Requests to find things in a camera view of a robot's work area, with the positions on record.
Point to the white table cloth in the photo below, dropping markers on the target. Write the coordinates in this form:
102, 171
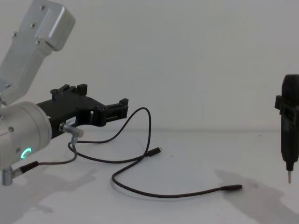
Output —
187, 205

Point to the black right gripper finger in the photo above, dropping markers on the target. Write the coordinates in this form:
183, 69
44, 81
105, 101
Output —
286, 109

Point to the black electric screwdriver tool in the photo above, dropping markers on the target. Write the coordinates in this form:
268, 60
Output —
289, 140

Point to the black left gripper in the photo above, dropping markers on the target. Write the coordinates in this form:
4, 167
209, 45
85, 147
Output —
70, 107

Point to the plain pale wall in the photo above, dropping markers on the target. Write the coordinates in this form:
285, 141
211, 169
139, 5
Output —
187, 58

